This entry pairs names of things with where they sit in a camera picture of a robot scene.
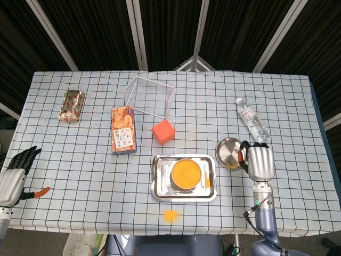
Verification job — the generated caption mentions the rectangular steel tray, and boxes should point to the rectangular steel tray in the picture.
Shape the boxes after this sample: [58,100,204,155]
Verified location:
[151,154,217,203]

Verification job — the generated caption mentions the yellow powder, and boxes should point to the yellow powder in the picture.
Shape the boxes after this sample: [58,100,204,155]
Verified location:
[172,159,201,188]

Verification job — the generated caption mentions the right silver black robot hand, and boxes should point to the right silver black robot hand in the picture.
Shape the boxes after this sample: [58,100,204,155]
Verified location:
[238,140,275,182]

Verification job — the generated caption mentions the round steel plate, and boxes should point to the round steel plate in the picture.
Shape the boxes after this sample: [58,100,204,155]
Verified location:
[215,137,249,170]

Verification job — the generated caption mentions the clear plastic container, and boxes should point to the clear plastic container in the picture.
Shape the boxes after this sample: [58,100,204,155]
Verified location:
[63,233,107,256]

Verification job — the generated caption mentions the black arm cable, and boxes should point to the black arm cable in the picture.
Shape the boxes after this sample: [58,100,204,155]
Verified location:
[242,191,283,251]

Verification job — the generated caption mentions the orange blue cookie box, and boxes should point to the orange blue cookie box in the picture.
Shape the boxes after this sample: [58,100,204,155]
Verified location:
[111,105,138,155]

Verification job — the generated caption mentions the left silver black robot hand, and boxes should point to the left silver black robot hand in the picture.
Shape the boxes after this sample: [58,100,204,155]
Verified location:
[0,146,51,207]

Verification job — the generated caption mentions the dark folding screen white frames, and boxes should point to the dark folding screen white frames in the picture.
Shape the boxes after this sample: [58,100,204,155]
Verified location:
[0,0,341,131]

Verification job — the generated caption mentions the white wire mesh basket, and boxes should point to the white wire mesh basket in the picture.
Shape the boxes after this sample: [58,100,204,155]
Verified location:
[124,76,176,119]

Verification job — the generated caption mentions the orange cube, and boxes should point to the orange cube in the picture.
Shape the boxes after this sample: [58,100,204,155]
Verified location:
[151,119,176,146]

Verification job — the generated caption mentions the gold foil snack bag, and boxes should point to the gold foil snack bag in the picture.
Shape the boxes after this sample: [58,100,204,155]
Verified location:
[58,90,86,123]

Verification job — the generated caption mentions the clear plastic water bottle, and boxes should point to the clear plastic water bottle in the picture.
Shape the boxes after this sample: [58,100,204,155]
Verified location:
[234,97,271,143]

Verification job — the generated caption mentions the white grid-pattern tablecloth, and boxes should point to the white grid-pattern tablecloth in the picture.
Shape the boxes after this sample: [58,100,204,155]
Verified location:
[4,70,341,238]

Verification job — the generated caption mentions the beige bowl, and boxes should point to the beige bowl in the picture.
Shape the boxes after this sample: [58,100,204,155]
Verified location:
[170,158,202,190]

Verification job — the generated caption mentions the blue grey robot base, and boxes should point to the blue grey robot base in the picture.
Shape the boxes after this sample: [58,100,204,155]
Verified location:
[106,234,223,256]

